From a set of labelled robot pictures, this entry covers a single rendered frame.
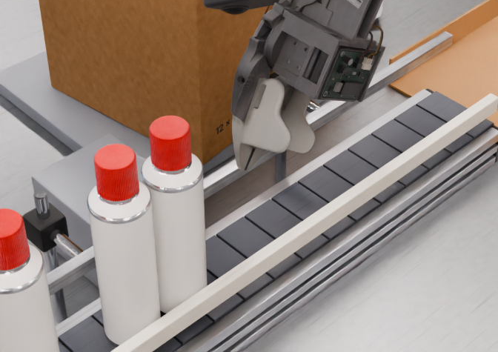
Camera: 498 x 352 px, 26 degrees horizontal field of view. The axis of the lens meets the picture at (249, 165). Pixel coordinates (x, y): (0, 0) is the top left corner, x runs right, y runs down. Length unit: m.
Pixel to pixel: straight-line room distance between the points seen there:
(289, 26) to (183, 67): 0.26
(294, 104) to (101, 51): 0.33
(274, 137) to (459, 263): 0.30
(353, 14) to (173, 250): 0.25
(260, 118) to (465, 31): 0.58
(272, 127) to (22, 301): 0.25
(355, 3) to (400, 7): 0.63
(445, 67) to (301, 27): 0.53
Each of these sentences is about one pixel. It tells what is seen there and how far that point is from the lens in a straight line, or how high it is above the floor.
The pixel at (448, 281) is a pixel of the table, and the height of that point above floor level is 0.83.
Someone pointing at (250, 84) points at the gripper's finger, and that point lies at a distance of 0.91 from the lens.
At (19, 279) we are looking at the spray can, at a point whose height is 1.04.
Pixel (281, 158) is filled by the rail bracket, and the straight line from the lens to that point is 1.18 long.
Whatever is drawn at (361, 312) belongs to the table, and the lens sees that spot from 1.07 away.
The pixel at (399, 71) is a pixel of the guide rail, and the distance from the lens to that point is 1.16.
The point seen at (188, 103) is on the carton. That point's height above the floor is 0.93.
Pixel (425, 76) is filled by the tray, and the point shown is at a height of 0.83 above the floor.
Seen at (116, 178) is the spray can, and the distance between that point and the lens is 0.84.
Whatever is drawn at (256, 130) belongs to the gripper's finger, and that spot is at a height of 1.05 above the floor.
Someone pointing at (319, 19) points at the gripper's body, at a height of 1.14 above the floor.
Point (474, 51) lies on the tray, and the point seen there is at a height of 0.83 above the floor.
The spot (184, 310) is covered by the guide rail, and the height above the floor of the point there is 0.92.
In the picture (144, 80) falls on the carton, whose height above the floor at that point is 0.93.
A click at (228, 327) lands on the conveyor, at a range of 0.99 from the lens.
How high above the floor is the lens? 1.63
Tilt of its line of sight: 41 degrees down
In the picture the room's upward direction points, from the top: straight up
